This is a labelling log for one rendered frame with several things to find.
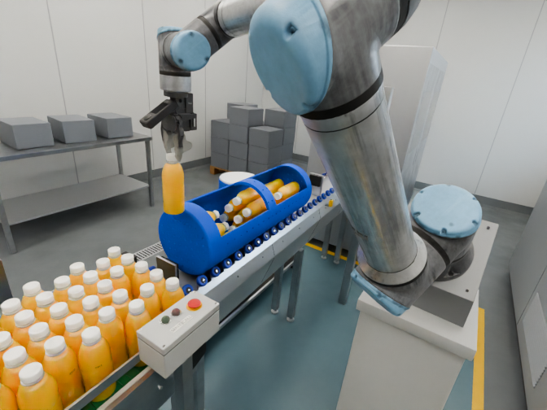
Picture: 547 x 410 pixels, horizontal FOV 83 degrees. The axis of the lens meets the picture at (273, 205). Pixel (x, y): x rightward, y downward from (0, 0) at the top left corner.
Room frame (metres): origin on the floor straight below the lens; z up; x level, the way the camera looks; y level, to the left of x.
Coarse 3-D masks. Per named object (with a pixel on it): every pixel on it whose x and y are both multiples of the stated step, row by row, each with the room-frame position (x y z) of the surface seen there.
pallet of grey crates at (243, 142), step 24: (216, 120) 5.17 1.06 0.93; (240, 120) 4.90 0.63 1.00; (288, 120) 5.06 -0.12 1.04; (216, 144) 5.15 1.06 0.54; (240, 144) 4.89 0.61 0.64; (264, 144) 4.65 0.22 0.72; (288, 144) 5.13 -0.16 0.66; (216, 168) 5.21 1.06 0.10; (240, 168) 4.88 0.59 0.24; (264, 168) 4.64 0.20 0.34
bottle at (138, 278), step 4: (148, 268) 0.85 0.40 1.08; (136, 272) 0.83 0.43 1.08; (140, 272) 0.83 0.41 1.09; (144, 272) 0.83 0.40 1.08; (148, 272) 0.85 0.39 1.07; (136, 276) 0.82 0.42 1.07; (140, 276) 0.82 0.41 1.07; (144, 276) 0.83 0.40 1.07; (148, 276) 0.83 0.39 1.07; (132, 280) 0.82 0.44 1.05; (136, 280) 0.81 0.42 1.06; (140, 280) 0.81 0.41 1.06; (144, 280) 0.82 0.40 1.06; (148, 280) 0.83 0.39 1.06; (132, 284) 0.82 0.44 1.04; (136, 284) 0.81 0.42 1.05; (140, 284) 0.81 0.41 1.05; (132, 288) 0.82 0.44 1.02; (136, 288) 0.81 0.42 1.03; (136, 292) 0.81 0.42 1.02; (136, 296) 0.81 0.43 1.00
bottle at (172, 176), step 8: (168, 168) 0.95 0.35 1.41; (176, 168) 0.96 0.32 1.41; (168, 176) 0.94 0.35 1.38; (176, 176) 0.95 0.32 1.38; (168, 184) 0.94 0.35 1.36; (176, 184) 0.95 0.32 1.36; (168, 192) 0.94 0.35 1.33; (176, 192) 0.95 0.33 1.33; (184, 192) 0.99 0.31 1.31; (168, 200) 0.95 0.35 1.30; (176, 200) 0.95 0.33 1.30; (168, 208) 0.95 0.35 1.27; (176, 208) 0.95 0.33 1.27; (184, 208) 0.98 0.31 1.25
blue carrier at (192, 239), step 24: (288, 168) 1.79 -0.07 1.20; (216, 192) 1.32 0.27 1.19; (264, 192) 1.35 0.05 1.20; (168, 216) 1.06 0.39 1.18; (192, 216) 1.00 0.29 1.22; (264, 216) 1.26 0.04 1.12; (168, 240) 1.06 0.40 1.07; (192, 240) 1.00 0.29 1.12; (216, 240) 0.99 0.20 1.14; (240, 240) 1.11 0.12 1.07; (192, 264) 1.00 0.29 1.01
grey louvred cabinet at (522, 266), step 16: (544, 192) 2.70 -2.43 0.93; (544, 208) 2.49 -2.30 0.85; (528, 224) 2.73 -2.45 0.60; (544, 224) 2.32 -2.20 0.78; (528, 240) 2.51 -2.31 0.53; (544, 240) 2.15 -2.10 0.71; (512, 256) 2.78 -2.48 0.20; (528, 256) 2.32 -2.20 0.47; (544, 256) 2.00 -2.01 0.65; (512, 272) 2.56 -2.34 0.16; (528, 272) 2.15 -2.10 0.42; (544, 272) 1.87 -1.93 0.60; (512, 288) 2.35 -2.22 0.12; (528, 288) 2.00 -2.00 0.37; (544, 288) 1.75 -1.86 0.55; (528, 304) 1.86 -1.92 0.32; (544, 304) 1.64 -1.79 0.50; (528, 320) 1.72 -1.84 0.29; (544, 320) 1.52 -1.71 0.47; (528, 336) 1.59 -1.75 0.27; (544, 336) 1.43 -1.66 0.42; (528, 352) 1.50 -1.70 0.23; (544, 352) 1.33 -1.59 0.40; (528, 368) 1.41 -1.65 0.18; (544, 368) 1.26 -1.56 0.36; (528, 384) 1.32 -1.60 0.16; (544, 384) 1.19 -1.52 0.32; (528, 400) 1.23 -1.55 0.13; (544, 400) 1.12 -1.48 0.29
